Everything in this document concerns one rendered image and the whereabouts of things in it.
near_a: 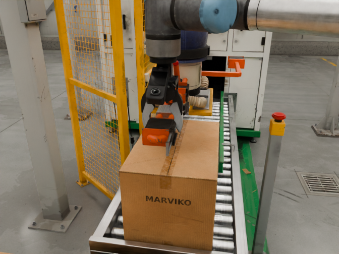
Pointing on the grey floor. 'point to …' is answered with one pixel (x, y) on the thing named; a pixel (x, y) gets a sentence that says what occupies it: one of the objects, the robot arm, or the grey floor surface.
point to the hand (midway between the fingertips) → (162, 129)
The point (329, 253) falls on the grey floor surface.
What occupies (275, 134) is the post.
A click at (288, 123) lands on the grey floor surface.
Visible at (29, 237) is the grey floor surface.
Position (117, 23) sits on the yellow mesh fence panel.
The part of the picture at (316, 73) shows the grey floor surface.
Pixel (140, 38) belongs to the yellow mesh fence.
